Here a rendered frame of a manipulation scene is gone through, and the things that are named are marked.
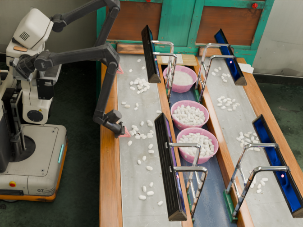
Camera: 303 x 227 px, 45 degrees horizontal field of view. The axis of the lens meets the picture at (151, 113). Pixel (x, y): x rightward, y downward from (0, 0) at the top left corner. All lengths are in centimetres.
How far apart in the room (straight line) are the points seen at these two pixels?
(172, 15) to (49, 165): 147
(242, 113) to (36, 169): 153
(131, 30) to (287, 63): 206
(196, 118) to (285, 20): 189
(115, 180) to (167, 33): 141
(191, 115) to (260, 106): 53
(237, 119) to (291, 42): 181
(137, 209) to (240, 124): 100
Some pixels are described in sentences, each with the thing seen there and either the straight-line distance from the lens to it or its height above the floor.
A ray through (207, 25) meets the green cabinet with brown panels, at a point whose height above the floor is 104.
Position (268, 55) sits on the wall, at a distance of 426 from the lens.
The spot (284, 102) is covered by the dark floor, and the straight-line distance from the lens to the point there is 426.
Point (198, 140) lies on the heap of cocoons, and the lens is 239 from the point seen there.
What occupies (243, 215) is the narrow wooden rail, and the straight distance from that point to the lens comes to 207.
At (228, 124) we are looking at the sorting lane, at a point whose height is 74.
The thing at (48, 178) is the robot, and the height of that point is 28.
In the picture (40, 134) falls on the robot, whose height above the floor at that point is 28.
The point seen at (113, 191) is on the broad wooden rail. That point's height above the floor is 76.
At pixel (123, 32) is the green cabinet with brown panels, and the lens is 298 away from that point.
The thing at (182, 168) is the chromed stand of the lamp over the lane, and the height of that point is 112.
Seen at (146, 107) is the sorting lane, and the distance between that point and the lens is 255.
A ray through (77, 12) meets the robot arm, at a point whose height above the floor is 133.
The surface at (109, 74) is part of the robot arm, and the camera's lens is 197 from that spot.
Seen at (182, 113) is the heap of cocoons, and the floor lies 74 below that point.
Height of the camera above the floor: 239
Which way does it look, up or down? 41 degrees down
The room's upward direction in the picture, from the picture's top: 8 degrees clockwise
